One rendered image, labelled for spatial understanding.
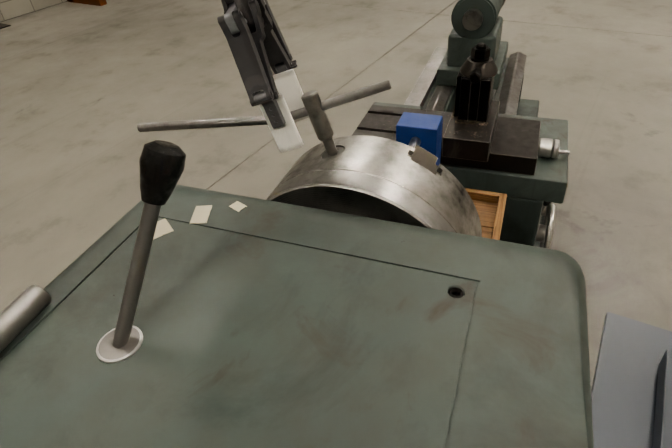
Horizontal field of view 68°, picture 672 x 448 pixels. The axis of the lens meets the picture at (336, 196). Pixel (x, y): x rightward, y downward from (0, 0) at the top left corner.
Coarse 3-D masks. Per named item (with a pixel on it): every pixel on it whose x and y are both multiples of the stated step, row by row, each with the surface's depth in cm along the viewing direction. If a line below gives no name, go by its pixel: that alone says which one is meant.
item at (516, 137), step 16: (368, 112) 133; (384, 112) 131; (400, 112) 130; (416, 112) 130; (432, 112) 129; (448, 112) 128; (368, 128) 125; (384, 128) 124; (496, 128) 120; (512, 128) 119; (528, 128) 119; (496, 144) 114; (512, 144) 114; (528, 144) 113; (448, 160) 116; (464, 160) 115; (496, 160) 112; (512, 160) 110; (528, 160) 109
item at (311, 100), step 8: (304, 96) 62; (312, 96) 62; (304, 104) 62; (312, 104) 62; (320, 104) 62; (312, 112) 62; (320, 112) 63; (312, 120) 63; (320, 120) 63; (328, 120) 64; (320, 128) 63; (328, 128) 64; (320, 136) 64; (328, 136) 64; (328, 144) 65; (328, 152) 66; (336, 152) 66
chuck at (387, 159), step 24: (336, 144) 68; (360, 144) 66; (384, 144) 66; (312, 168) 64; (336, 168) 62; (360, 168) 61; (384, 168) 62; (408, 168) 63; (432, 192) 62; (456, 192) 65; (456, 216) 63
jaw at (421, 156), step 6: (420, 150) 70; (426, 150) 71; (414, 156) 66; (420, 156) 67; (426, 156) 70; (432, 156) 70; (420, 162) 66; (426, 162) 66; (432, 162) 70; (426, 168) 66; (432, 168) 66
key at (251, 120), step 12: (384, 84) 61; (336, 96) 62; (348, 96) 62; (360, 96) 61; (300, 108) 63; (324, 108) 63; (192, 120) 65; (204, 120) 65; (216, 120) 65; (228, 120) 65; (240, 120) 64; (252, 120) 64; (264, 120) 64
